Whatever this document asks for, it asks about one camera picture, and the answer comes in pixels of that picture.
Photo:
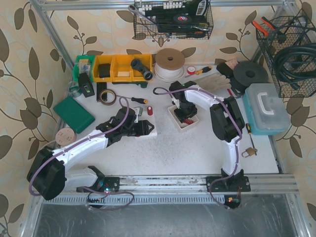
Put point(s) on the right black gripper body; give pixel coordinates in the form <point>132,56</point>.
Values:
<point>185,112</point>

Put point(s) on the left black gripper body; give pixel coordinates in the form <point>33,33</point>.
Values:
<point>138,127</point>

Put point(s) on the small red spring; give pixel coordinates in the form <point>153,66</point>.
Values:
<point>188,121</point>

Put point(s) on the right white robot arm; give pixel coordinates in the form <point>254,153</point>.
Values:
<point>226,119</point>

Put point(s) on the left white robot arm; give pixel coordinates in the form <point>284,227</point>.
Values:
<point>51,173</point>

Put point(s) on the white spring tray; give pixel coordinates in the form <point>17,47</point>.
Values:
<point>181,127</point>

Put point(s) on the orange tipped black screwdriver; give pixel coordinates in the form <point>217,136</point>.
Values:
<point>138,100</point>

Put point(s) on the red white tape roll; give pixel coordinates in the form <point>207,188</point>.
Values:
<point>191,70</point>

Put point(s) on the brown tape roll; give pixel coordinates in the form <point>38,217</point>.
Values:
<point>107,97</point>

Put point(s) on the beige work glove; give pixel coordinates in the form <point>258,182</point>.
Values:
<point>214,82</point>

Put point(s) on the black rectangular block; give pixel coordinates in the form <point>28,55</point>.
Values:
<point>224,69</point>

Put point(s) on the yellow storage bin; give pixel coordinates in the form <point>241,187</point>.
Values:
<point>121,70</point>

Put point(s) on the small yellow black screwdriver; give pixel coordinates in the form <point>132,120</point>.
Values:
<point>250,135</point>

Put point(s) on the sandpaper sheet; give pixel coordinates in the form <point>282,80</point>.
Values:
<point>231,63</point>

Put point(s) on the black pipe fitting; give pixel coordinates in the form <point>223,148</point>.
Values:
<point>137,65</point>

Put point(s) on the black plastic spool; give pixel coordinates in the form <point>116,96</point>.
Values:
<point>246,73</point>

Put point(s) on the black box in bin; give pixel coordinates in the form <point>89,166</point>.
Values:
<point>104,70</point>

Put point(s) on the black green meter device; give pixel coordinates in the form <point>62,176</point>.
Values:
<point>85,85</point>

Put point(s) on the brass padlock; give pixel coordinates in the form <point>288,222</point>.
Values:
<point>249,152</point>

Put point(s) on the green foam pad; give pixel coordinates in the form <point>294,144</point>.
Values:
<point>74,114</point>

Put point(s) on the teal plastic case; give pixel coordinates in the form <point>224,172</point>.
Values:
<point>265,111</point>

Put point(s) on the round sanding disc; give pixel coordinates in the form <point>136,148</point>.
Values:
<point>65,136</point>

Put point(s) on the glass jar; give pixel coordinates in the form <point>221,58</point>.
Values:
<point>74,89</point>

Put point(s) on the green storage bin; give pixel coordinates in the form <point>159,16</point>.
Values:
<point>83,64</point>

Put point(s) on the white peg base plate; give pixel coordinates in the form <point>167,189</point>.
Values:
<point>152,120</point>

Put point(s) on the red handled hex key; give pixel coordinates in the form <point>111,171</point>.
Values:
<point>231,93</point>

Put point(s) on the white cable coil spool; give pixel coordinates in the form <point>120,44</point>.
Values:
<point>169,66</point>

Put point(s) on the wire basket with tools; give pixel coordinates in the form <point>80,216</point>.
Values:
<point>173,19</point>

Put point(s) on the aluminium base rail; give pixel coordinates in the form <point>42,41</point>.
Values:
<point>177,189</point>

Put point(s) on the wire basket with hose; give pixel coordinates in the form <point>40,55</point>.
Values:
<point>289,53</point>

